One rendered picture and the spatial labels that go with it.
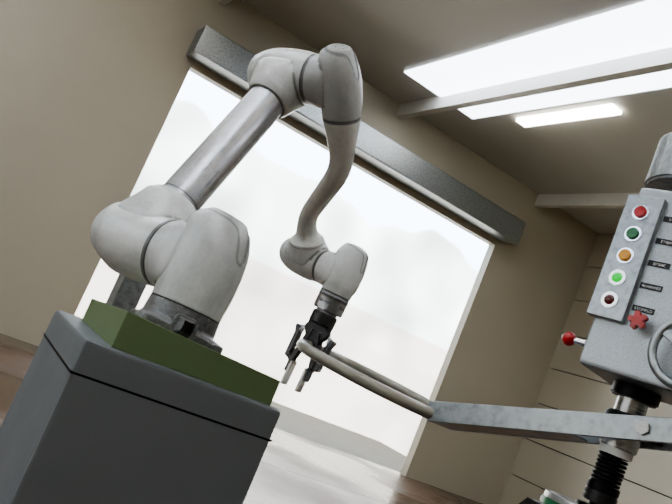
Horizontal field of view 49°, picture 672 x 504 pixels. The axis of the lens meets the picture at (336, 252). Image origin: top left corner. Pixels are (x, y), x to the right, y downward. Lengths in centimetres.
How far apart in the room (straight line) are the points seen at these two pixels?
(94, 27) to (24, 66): 75
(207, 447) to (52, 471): 27
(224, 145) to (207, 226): 32
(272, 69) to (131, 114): 568
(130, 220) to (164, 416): 47
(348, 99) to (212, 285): 63
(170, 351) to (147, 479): 23
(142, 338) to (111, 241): 36
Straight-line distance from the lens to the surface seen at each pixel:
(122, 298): 250
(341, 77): 183
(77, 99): 746
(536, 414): 172
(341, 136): 188
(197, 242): 149
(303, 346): 190
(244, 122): 181
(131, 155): 750
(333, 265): 207
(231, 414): 140
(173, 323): 146
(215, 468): 142
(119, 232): 162
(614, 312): 164
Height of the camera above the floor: 92
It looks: 8 degrees up
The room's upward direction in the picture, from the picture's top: 23 degrees clockwise
